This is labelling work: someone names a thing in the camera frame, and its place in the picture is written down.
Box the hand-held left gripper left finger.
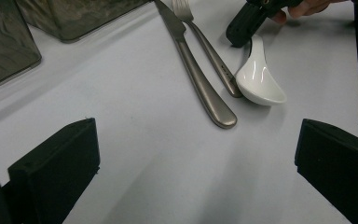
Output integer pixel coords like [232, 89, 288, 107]
[7, 117, 101, 224]

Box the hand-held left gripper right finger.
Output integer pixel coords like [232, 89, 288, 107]
[294, 119, 358, 224]

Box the steel fork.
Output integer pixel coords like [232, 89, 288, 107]
[171, 0, 243, 99]

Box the white ceramic spoon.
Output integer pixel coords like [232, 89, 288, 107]
[234, 34, 288, 106]

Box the steel table knife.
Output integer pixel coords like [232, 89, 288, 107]
[153, 0, 239, 130]

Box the translucent grey plastic bin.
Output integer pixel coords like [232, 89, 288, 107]
[15, 0, 152, 44]
[0, 0, 43, 94]

